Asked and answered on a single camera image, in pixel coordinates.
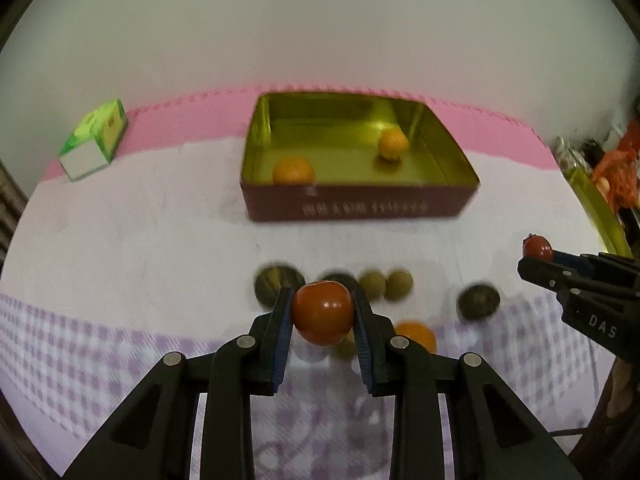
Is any red metal tin box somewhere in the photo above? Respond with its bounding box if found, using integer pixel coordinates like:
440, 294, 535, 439
239, 92, 481, 223

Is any purple checkered tablecloth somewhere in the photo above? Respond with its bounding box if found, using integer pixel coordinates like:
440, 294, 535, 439
0, 135, 626, 480

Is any crumpled packaging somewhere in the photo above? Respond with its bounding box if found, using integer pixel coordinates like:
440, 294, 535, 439
555, 135, 608, 171

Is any person's right forearm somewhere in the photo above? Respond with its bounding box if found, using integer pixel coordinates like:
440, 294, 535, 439
570, 355, 640, 480

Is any pink striped cloth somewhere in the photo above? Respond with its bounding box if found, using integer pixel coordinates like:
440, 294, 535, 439
40, 87, 556, 186

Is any green longan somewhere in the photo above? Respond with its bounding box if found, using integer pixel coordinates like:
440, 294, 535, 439
332, 335, 357, 360
385, 270, 415, 302
357, 271, 387, 302

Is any dark wrinkled round fruit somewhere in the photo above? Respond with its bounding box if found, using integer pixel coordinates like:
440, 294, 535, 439
457, 284, 501, 321
320, 272, 359, 293
254, 262, 307, 308

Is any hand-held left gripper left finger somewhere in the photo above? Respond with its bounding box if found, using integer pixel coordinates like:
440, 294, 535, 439
65, 287, 296, 480

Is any small oval orange mandarin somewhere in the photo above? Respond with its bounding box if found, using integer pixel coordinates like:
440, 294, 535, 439
378, 128, 410, 161

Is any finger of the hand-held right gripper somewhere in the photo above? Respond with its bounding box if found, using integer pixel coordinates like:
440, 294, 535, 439
517, 256, 594, 293
550, 249, 608, 268

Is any green tissue box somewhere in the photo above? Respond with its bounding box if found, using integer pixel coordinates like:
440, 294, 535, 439
58, 98, 129, 182

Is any thin dark cable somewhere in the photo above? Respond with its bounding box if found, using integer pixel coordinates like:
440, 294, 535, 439
547, 426, 595, 439

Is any beige curtain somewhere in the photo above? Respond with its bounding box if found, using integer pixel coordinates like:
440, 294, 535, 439
0, 160, 28, 261

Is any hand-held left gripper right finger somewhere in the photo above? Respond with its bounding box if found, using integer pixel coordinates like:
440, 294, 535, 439
350, 290, 583, 480

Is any large orange mandarin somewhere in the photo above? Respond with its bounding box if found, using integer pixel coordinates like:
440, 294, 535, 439
272, 156, 317, 184
394, 321, 437, 354

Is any gold tin lid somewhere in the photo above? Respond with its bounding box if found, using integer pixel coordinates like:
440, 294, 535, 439
565, 165, 633, 258

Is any orange plastic bag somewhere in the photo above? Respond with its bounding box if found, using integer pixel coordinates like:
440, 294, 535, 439
590, 117, 640, 211

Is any small red tomato with stem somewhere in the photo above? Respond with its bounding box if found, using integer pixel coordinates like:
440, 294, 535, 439
521, 234, 554, 262

